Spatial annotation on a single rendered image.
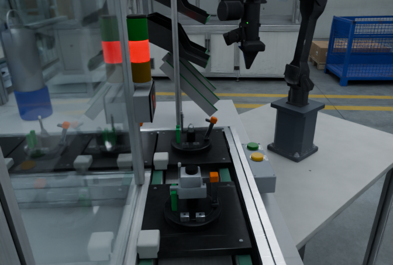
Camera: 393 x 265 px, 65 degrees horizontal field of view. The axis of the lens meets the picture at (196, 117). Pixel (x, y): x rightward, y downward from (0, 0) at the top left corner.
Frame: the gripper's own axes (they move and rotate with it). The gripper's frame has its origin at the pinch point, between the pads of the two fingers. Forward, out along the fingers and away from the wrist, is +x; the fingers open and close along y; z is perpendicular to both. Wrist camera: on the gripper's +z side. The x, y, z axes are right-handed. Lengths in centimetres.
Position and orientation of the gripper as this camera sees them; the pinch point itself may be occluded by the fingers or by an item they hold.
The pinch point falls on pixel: (248, 58)
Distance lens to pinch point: 103.6
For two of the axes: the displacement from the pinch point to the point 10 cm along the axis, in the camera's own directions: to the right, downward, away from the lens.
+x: 0.1, 9.2, 3.9
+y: 0.4, 3.9, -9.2
